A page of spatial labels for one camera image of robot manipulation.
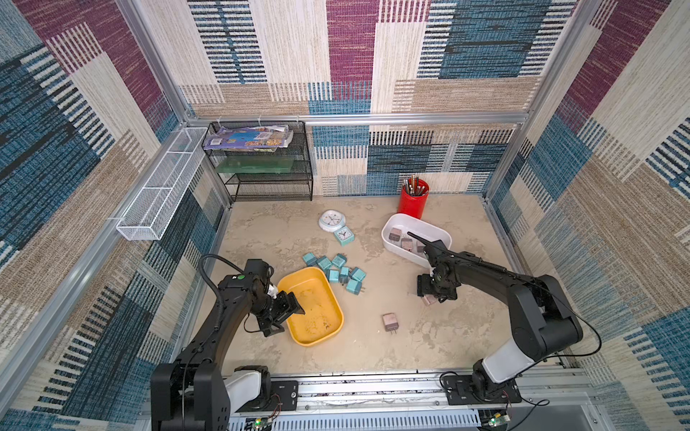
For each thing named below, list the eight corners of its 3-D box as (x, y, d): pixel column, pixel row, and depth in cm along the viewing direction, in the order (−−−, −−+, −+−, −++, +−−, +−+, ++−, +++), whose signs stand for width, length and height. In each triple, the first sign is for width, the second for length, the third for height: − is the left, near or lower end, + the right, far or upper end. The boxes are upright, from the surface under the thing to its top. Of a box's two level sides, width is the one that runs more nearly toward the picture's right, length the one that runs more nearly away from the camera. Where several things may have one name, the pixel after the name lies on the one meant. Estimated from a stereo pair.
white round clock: (318, 232, 111) (317, 227, 109) (319, 214, 117) (319, 209, 115) (345, 232, 111) (345, 227, 109) (345, 214, 117) (345, 209, 115)
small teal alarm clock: (343, 247, 106) (343, 244, 104) (333, 235, 110) (332, 231, 108) (356, 240, 108) (356, 236, 107) (345, 228, 112) (345, 224, 111)
